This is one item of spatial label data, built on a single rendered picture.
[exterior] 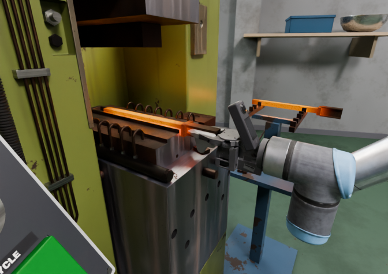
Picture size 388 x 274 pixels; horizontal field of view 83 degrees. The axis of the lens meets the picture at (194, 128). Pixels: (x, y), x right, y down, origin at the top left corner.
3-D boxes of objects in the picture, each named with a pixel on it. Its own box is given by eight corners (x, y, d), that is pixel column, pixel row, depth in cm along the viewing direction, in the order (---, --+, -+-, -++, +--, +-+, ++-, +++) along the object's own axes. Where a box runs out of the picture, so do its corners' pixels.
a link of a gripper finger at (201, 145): (182, 150, 60) (213, 158, 55) (182, 130, 57) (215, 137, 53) (188, 146, 62) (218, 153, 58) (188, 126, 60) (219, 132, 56)
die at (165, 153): (198, 145, 71) (198, 119, 68) (157, 173, 55) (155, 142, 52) (112, 122, 92) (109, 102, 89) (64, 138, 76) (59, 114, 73)
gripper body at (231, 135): (212, 165, 56) (258, 180, 50) (213, 134, 53) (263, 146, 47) (224, 153, 62) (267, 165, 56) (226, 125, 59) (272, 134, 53)
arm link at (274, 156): (286, 149, 43) (294, 133, 51) (262, 143, 46) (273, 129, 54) (279, 186, 47) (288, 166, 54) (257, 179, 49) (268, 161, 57)
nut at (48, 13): (69, 47, 45) (62, 8, 42) (56, 47, 43) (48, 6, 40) (61, 47, 46) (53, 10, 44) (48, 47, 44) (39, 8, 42)
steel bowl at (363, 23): (372, 34, 255) (376, 18, 249) (395, 32, 215) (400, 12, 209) (330, 34, 264) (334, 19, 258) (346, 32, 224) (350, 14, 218)
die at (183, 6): (199, 23, 58) (199, -19, 55) (146, 14, 42) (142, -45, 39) (99, 29, 79) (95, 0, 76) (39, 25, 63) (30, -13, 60)
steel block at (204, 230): (226, 229, 95) (233, 134, 79) (173, 315, 64) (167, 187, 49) (134, 188, 123) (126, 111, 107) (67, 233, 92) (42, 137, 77)
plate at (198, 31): (206, 53, 88) (207, 6, 82) (194, 54, 81) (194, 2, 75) (202, 53, 89) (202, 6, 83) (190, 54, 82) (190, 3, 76)
